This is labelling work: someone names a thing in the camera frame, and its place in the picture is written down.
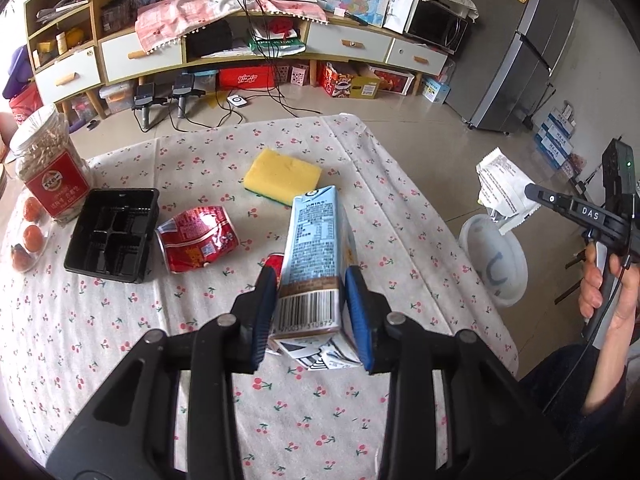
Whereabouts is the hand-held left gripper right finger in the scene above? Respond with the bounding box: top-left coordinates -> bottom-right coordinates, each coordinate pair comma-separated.
345,265 -> 572,480

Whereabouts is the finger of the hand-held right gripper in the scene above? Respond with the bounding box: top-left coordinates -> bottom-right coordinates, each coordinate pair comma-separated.
524,182 -> 628,241

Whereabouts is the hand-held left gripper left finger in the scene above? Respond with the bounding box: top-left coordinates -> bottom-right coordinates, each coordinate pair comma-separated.
45,265 -> 279,480

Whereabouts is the white snack packet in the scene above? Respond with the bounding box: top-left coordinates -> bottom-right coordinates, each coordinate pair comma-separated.
475,147 -> 541,233

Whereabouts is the blue milk carton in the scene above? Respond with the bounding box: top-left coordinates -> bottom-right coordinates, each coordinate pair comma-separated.
267,185 -> 363,371

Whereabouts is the person's right forearm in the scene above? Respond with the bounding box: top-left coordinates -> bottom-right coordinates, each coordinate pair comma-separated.
582,310 -> 640,416

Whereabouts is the person's right hand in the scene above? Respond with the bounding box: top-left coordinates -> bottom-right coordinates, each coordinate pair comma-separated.
579,246 -> 640,347

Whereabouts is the stack of blue white boxes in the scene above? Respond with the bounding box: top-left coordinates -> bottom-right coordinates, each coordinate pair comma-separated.
534,102 -> 590,173

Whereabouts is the cherry print tablecloth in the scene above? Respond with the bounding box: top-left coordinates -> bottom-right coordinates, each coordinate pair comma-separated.
0,114 -> 521,480

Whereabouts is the crushed red snack bag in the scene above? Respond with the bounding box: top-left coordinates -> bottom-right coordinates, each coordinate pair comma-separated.
156,205 -> 241,274

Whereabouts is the yellow green sponge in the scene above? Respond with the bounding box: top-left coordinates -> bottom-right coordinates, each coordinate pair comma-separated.
243,148 -> 323,207

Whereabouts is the grey refrigerator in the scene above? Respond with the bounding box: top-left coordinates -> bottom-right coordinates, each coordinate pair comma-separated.
445,0 -> 581,133

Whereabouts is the blue white small box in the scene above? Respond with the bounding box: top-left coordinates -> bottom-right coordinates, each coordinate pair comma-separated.
420,77 -> 451,103

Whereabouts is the black plastic tray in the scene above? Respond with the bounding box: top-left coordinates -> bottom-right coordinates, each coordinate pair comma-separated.
63,188 -> 161,284

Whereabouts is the red gift box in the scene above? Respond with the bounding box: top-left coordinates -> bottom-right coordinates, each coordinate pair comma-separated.
372,67 -> 416,96

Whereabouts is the black microwave oven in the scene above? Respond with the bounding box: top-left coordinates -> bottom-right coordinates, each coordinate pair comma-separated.
405,0 -> 471,56

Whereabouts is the colourful printed cardboard box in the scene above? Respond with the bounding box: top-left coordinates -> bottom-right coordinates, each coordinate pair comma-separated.
317,61 -> 381,98

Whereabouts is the white paper bag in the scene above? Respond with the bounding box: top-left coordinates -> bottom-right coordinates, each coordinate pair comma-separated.
385,0 -> 421,36

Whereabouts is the spare hand-held gripper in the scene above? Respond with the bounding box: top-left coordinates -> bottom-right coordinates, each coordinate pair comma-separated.
131,82 -> 166,131
170,74 -> 206,118

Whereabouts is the red flat carton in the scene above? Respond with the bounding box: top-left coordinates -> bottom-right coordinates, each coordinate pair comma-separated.
218,67 -> 278,91

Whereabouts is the small pink box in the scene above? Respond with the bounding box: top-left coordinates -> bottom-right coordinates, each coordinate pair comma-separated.
277,62 -> 311,88

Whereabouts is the long wooden white cabinet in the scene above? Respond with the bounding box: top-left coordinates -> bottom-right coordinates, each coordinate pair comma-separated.
100,7 -> 448,88

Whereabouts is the clear jar with red label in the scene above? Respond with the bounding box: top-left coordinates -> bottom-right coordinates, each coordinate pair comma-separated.
9,105 -> 93,226

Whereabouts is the clear plastic storage box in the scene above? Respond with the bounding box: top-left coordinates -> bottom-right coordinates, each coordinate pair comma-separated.
99,82 -> 136,113

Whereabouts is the green striped cloth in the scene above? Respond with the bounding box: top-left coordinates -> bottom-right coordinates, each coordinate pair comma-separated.
248,30 -> 307,57

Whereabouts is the black bag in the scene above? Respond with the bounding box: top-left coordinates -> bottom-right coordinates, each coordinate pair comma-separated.
186,22 -> 235,58

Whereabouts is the pink patterned cloth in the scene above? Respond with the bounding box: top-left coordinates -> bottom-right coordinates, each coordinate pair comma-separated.
135,0 -> 331,53

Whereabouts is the dark brown box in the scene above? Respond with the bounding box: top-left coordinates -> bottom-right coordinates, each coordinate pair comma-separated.
100,0 -> 133,36

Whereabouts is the purple cloth item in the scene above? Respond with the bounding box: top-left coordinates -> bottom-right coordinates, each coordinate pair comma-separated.
1,45 -> 31,101

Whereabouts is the wooden shelf unit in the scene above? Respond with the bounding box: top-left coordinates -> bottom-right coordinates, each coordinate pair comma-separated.
22,0 -> 108,106

